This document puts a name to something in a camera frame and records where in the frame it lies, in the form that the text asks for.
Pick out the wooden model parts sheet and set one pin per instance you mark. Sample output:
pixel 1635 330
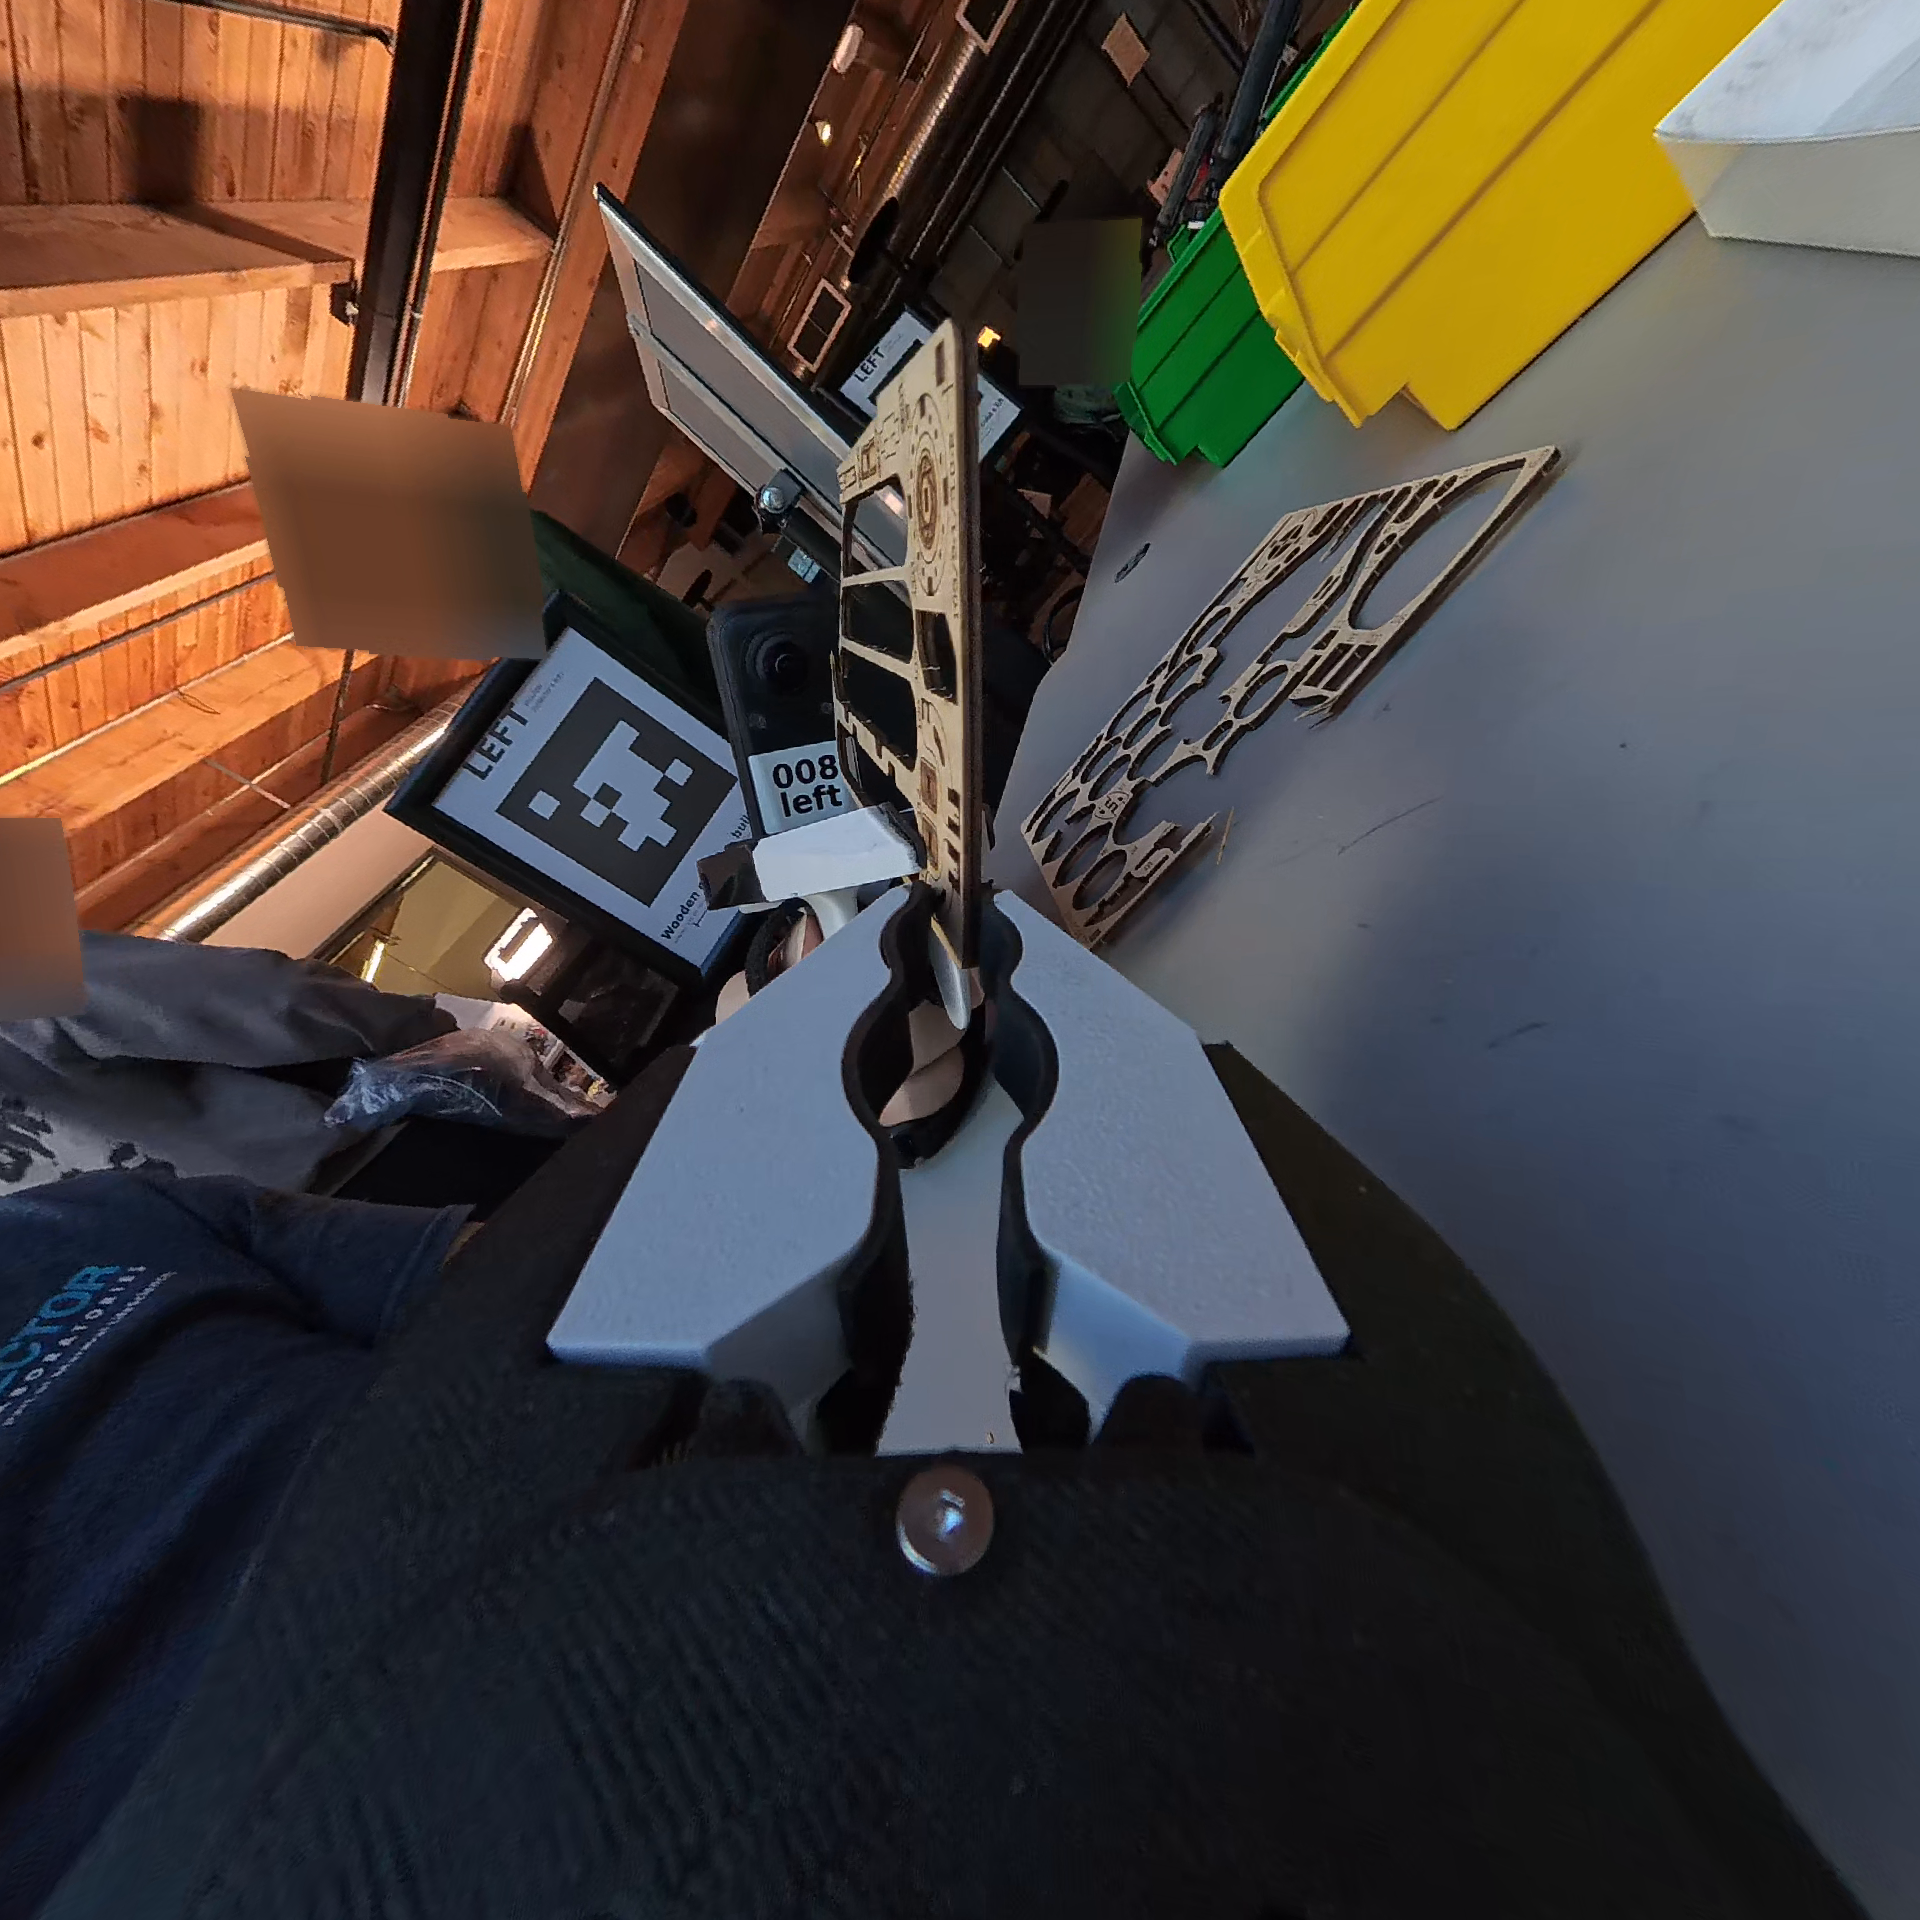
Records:
pixel 938 451

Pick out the yellow plastic bin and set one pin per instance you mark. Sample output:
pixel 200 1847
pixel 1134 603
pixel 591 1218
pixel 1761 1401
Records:
pixel 1471 226

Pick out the silver duct pipe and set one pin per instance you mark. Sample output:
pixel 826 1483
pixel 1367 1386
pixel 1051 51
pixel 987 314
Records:
pixel 299 834

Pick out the person's left hand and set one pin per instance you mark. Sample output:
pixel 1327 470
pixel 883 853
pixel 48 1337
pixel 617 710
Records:
pixel 931 1074

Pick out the empty wooden cutout sheet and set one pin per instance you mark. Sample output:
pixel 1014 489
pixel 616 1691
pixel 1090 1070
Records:
pixel 1515 477

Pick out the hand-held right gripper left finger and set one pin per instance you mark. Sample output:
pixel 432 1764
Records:
pixel 721 1186

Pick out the printed tag sign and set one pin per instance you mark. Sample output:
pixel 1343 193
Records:
pixel 879 369

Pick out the person's navy shirt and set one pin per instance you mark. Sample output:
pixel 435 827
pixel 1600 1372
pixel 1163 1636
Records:
pixel 150 1501

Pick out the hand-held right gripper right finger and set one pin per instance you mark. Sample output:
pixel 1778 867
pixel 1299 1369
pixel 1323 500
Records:
pixel 1171 1186

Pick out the white cardboard tray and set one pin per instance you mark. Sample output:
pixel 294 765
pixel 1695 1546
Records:
pixel 1800 165

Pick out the black shiny bag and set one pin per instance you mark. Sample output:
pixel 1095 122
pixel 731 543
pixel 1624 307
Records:
pixel 435 1090

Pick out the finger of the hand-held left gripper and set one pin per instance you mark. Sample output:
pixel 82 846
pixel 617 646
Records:
pixel 819 858

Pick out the green plastic bin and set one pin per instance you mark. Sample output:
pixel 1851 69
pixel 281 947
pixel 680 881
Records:
pixel 1201 375

